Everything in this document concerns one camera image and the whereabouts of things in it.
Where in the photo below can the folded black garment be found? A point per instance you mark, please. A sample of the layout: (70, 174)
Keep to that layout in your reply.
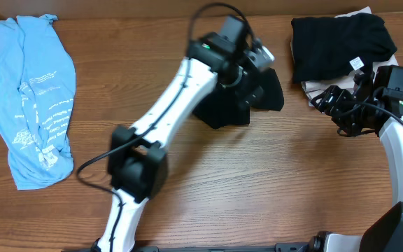
(323, 48)

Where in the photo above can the light blue printed t-shirt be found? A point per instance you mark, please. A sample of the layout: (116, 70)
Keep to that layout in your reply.
(37, 90)

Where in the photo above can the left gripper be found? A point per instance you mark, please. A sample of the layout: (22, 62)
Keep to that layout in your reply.
(245, 99)

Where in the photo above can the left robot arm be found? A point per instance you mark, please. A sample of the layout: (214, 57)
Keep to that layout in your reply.
(137, 161)

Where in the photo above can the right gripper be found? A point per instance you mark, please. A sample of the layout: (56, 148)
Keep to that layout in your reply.
(338, 99)

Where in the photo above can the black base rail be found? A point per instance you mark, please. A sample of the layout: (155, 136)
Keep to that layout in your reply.
(279, 247)

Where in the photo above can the folded beige garment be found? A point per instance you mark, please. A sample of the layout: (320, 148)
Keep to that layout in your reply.
(314, 88)

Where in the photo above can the black t-shirt with logo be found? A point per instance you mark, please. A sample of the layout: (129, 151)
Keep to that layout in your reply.
(225, 107)

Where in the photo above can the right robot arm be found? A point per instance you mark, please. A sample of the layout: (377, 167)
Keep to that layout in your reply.
(375, 107)

